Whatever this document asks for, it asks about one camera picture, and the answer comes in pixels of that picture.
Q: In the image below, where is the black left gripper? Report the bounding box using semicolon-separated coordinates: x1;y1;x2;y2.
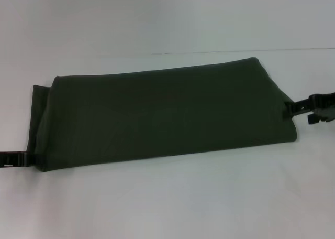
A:
0;149;45;168

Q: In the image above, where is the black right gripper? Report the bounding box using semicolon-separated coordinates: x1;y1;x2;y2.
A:
283;91;335;125

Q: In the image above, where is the dark green FREE T-shirt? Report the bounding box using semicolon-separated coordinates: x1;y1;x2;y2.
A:
26;57;299;173

